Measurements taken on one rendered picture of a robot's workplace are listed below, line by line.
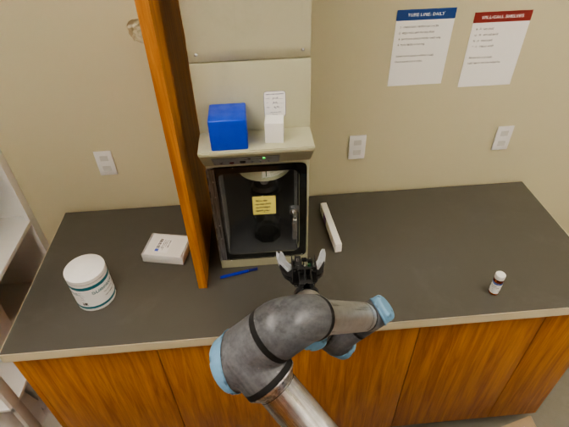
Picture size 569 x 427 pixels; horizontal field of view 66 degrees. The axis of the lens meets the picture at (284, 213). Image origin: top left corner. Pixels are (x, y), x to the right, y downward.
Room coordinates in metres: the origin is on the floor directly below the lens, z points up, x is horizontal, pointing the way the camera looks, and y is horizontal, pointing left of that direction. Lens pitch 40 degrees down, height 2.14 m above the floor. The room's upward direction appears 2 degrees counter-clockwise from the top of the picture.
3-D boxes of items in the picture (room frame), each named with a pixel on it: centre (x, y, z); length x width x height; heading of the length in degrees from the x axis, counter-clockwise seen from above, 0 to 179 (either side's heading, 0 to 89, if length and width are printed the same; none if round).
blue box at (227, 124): (1.07, 0.15, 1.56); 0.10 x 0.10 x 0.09; 4
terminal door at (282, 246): (1.12, 0.08, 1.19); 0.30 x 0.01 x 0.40; 93
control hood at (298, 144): (1.07, 0.07, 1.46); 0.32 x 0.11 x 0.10; 94
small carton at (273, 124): (1.08, 0.02, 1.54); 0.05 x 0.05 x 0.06; 88
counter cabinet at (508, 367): (1.21, -0.09, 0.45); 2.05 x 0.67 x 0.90; 94
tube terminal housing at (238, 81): (1.26, 0.09, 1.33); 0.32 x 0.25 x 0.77; 94
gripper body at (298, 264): (0.85, -0.05, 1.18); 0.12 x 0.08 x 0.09; 3
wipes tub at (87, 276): (1.00, 0.67, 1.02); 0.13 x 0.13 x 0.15
